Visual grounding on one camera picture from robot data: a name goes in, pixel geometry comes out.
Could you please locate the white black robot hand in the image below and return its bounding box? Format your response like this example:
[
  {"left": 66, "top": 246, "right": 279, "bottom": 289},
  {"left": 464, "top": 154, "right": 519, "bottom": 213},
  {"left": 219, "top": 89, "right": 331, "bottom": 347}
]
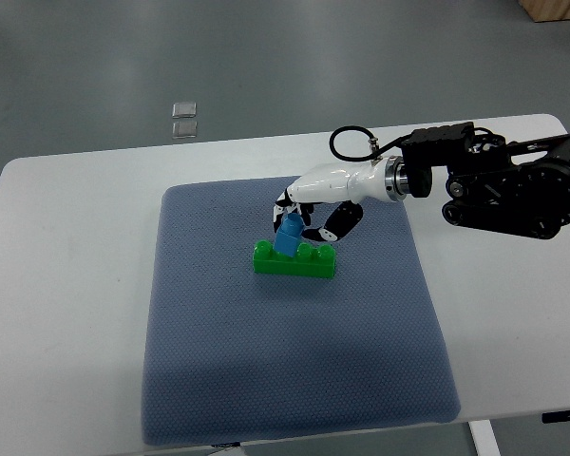
[{"left": 273, "top": 156, "right": 410, "bottom": 242}]

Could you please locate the small blue block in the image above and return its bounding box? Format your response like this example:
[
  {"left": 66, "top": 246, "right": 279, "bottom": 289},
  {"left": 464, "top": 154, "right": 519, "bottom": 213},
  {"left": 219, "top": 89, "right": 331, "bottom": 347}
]
[{"left": 273, "top": 212, "right": 304, "bottom": 257}]

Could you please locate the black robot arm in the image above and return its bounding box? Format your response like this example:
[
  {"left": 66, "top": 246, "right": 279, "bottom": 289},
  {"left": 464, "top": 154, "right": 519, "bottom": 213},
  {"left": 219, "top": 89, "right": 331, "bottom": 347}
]
[{"left": 399, "top": 122, "right": 570, "bottom": 239}]

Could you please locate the long green block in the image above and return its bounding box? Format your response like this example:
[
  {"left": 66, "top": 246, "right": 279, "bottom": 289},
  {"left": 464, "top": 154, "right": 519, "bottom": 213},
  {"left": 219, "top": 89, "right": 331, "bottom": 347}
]
[{"left": 253, "top": 239, "right": 336, "bottom": 278}]

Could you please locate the upper metal floor plate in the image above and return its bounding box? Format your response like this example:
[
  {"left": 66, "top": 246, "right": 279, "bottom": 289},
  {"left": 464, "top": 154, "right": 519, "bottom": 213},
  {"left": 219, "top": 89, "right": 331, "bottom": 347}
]
[{"left": 172, "top": 102, "right": 197, "bottom": 119}]

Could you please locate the blue-grey textured mat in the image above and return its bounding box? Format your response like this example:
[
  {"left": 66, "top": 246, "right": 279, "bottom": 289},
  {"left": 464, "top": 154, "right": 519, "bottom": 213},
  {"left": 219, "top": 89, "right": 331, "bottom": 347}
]
[{"left": 142, "top": 178, "right": 460, "bottom": 446}]

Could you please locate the wooden box corner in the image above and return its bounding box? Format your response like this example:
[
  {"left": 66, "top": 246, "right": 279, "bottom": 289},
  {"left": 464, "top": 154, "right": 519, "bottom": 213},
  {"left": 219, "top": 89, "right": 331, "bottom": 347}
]
[{"left": 518, "top": 0, "right": 570, "bottom": 23}]

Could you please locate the white table leg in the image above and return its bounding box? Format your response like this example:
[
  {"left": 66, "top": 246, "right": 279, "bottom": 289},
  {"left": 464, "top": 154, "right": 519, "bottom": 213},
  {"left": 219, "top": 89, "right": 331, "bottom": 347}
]
[{"left": 468, "top": 420, "right": 501, "bottom": 456}]

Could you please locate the black table control panel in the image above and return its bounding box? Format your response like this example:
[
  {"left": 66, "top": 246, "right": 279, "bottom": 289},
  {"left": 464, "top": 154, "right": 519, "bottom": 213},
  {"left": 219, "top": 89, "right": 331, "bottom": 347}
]
[{"left": 541, "top": 410, "right": 570, "bottom": 424}]

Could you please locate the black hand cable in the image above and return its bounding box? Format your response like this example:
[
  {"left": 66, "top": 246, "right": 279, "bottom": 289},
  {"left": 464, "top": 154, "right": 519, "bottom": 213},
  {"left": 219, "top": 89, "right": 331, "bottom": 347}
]
[{"left": 329, "top": 125, "right": 409, "bottom": 162}]

